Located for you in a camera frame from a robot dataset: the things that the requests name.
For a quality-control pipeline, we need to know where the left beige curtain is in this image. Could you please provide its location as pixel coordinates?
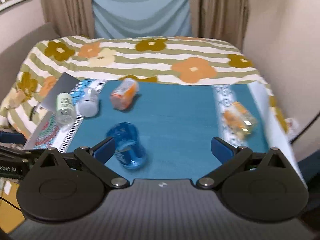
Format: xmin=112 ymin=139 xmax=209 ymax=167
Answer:
xmin=41 ymin=0 xmax=94 ymax=38

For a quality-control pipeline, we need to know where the green label clear cup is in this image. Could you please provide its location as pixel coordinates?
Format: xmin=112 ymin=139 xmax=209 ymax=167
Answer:
xmin=55 ymin=93 xmax=76 ymax=126

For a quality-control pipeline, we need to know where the colourful mandala mat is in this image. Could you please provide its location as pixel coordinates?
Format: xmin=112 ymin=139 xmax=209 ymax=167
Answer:
xmin=28 ymin=79 xmax=95 ymax=149

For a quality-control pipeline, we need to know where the orange clear plastic cup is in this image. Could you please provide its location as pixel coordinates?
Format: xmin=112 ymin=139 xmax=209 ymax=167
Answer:
xmin=110 ymin=78 xmax=139 ymax=111

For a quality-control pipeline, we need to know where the white blue label cup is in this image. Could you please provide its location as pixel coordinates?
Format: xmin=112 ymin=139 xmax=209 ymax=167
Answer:
xmin=77 ymin=87 xmax=99 ymax=118

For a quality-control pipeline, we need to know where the grey laptop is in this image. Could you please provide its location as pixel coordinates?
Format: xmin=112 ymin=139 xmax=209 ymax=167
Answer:
xmin=40 ymin=73 xmax=80 ymax=112

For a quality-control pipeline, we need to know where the grey bed headboard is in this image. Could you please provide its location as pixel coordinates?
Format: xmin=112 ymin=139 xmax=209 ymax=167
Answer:
xmin=0 ymin=23 xmax=59 ymax=101

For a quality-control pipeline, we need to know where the light blue hanging cloth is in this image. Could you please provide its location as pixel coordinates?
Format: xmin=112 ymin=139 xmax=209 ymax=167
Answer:
xmin=92 ymin=0 xmax=192 ymax=39

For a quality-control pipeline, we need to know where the right beige curtain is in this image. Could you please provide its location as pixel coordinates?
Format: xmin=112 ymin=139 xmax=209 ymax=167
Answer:
xmin=189 ymin=0 xmax=249 ymax=49

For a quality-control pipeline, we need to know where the floral striped bed quilt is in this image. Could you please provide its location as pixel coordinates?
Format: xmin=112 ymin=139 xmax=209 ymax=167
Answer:
xmin=0 ymin=35 xmax=291 ymax=140

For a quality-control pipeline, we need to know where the beige curtain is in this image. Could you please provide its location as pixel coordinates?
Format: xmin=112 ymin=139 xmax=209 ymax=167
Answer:
xmin=41 ymin=0 xmax=94 ymax=38
xmin=189 ymin=0 xmax=249 ymax=49

